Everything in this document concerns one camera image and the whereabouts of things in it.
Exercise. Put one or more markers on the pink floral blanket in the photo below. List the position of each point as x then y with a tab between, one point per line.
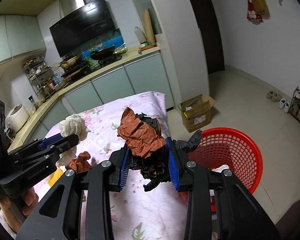
102	120

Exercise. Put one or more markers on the black induction cooker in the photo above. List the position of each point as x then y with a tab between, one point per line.
75	70

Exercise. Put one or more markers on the black wok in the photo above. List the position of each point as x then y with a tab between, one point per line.
103	53

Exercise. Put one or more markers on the metal spice rack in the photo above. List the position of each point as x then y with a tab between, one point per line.
40	80

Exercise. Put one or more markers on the yellow mesh sheet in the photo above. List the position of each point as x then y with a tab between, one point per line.
53	180

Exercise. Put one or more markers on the gas stove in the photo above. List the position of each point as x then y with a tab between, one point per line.
112	59

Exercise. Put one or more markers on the white shoe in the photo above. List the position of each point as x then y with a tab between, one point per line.
282	103
287	107

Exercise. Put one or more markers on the wooden cutting board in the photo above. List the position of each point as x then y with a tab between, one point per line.
148	27

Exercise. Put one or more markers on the kitchen counter cabinet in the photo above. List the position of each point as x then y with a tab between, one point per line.
110	80

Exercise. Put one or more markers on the black shoe rack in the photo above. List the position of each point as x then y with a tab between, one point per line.
294	100

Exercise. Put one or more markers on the cardboard box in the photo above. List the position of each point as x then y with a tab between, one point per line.
197	120

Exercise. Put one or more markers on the person's left hand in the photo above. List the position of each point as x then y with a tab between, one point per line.
28	201

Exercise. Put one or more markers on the upper kitchen cabinet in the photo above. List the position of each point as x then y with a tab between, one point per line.
20	35

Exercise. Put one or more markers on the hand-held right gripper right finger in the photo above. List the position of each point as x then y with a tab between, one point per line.
171	165

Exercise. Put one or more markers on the dark small bottle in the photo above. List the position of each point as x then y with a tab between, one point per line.
31	102

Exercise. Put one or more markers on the beige shoe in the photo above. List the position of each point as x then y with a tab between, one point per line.
270	95
276	97

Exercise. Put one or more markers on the red bag on wall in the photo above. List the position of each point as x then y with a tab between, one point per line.
252	15

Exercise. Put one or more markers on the white rice cooker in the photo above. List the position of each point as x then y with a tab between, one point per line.
16	116

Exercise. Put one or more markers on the golden frying pan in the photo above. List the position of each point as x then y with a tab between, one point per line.
70	61

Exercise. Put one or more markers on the small crumpled brown paper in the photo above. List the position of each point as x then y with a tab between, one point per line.
81	161

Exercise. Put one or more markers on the white plastic bottle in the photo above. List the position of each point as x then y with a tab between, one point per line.
140	36

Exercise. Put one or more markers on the red plastic mesh basket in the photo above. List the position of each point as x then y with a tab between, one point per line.
240	155

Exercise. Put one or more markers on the brown paper bag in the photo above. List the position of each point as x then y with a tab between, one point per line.
260	2

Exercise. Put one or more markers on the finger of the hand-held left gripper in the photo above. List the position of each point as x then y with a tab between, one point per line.
67	142
50	141

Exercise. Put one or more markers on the dark brown door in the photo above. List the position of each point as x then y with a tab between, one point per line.
205	30

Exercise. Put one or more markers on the brown black wrapper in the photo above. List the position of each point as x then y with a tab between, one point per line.
140	135

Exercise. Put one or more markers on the black range hood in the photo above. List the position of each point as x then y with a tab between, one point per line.
82	27

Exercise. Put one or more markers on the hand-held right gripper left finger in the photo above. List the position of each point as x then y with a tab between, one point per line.
123	170

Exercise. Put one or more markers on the white tissue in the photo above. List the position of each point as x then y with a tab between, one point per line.
72	126

